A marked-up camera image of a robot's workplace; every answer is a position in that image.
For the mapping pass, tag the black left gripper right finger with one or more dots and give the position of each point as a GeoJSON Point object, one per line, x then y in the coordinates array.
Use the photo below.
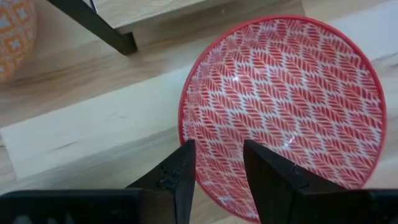
{"type": "Point", "coordinates": [295, 202]}

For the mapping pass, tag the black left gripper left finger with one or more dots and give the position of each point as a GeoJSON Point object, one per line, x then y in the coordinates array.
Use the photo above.
{"type": "Point", "coordinates": [149, 202]}

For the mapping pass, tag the red herringbone grey patterned bowl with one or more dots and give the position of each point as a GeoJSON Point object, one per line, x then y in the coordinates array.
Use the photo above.
{"type": "Point", "coordinates": [280, 102]}

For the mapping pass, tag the blue inside orange patterned bowl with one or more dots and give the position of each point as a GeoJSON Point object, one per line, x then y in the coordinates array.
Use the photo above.
{"type": "Point", "coordinates": [15, 37]}

